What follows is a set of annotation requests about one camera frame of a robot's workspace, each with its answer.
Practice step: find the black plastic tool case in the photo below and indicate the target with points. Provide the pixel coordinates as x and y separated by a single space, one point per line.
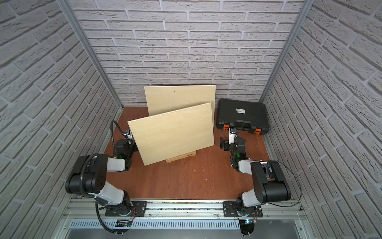
245 116

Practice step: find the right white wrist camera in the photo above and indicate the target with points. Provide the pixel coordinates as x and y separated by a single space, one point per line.
232 135

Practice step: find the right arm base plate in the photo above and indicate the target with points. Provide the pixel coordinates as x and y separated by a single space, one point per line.
231 209

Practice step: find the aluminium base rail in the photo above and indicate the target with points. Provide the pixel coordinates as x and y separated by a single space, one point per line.
158 209

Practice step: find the small wooden easel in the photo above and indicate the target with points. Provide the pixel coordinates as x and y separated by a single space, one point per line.
186 155

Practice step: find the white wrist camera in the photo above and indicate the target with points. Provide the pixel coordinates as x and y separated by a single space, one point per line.
232 135
128 134

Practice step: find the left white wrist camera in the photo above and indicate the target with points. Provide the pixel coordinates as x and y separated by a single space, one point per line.
128 134

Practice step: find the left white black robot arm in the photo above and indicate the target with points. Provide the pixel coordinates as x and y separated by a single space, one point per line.
88 178

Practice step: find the light plywood board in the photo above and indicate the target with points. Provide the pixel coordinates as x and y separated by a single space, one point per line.
163 99
171 134

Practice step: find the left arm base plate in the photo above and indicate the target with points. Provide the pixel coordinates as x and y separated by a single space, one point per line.
134 208

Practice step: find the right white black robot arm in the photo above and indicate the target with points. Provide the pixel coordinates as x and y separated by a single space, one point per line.
269 182

